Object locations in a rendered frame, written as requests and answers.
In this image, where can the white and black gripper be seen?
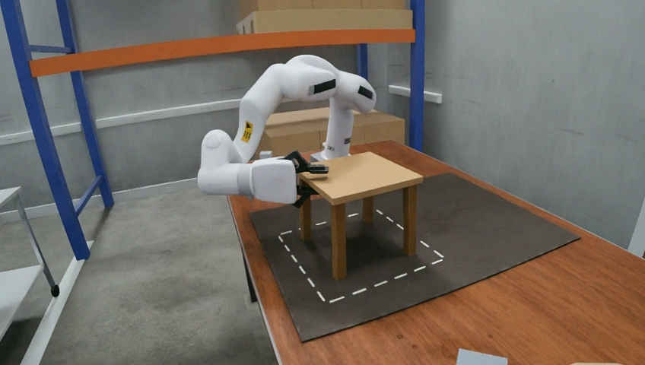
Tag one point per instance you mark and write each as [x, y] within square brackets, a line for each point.
[275, 179]

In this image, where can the dark brown flat mat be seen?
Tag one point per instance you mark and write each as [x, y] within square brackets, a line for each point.
[478, 233]

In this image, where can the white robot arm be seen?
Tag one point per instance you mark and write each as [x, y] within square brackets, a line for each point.
[224, 164]

